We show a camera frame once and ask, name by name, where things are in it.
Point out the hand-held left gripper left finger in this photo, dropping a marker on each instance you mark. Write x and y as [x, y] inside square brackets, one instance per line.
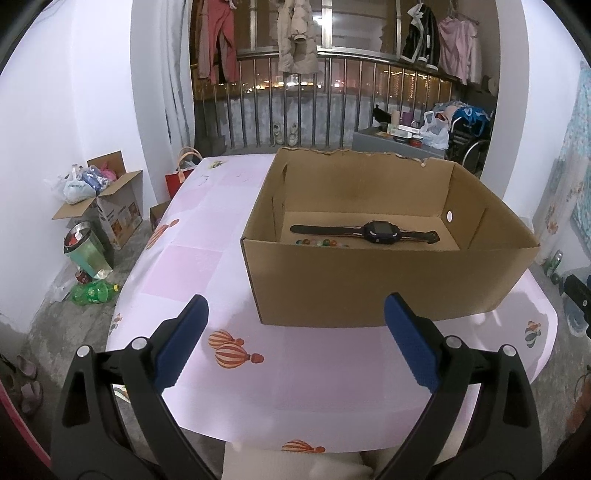
[182, 341]

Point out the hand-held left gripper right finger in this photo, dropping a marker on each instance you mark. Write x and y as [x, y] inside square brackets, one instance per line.
[411, 341]

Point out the large cardboard box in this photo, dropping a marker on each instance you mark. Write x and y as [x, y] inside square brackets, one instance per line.
[369, 286]

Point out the black smart watch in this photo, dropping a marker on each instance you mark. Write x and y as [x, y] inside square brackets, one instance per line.
[378, 230]

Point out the green can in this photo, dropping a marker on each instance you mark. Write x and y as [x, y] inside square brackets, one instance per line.
[555, 263]

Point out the white floral cloth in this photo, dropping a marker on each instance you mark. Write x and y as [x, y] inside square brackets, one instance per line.
[558, 203]

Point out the green plastic bottle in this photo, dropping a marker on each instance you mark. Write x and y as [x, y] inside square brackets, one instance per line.
[94, 293]

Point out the red soda can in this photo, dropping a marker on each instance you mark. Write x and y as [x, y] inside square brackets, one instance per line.
[83, 277]

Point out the small brown box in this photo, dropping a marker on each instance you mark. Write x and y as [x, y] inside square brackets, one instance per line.
[159, 216]

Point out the metal trash bin green liner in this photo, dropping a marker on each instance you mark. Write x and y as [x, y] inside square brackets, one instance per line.
[87, 254]

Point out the teal floral curtain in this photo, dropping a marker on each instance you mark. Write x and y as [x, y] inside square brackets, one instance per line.
[582, 152]

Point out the small open printed carton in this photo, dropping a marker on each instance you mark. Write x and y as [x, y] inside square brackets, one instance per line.
[120, 212]

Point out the pink slipper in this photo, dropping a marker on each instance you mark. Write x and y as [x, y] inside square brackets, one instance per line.
[30, 397]
[25, 367]

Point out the red gift bag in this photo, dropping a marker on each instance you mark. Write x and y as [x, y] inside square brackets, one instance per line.
[182, 177]

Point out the pink plush item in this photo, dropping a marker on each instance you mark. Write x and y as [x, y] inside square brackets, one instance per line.
[108, 171]

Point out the wheelchair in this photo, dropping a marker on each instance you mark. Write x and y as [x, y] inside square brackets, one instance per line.
[473, 143]

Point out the printed white plastic bag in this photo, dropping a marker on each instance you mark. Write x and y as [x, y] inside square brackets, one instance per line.
[74, 189]

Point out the grey cabinet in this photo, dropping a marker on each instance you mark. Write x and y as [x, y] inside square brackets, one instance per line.
[383, 145]

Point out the flat white box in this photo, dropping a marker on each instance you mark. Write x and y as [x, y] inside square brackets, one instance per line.
[406, 131]

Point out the plain white plastic bag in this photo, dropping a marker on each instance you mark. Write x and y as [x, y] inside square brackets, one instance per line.
[436, 131]

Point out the blue clothes pile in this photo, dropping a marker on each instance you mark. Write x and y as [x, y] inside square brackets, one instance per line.
[468, 113]

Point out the white sneaker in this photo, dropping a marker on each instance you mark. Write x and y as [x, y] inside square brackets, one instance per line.
[293, 134]
[278, 134]

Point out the small black object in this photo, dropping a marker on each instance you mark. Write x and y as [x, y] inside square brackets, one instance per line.
[380, 115]

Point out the metal balcony railing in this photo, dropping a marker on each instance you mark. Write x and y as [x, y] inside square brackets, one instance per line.
[300, 101]

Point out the pink hanging shirt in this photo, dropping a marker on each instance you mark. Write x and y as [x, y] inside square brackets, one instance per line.
[459, 50]

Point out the white curtain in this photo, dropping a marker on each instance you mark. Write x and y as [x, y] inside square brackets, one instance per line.
[171, 69]

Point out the black and white jacket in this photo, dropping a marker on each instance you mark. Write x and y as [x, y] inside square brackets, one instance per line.
[420, 39]

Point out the pink hanging clothes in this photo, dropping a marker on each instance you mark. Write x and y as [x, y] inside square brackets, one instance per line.
[217, 41]

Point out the beige hanging jacket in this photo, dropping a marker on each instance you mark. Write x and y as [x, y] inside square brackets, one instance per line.
[298, 37]

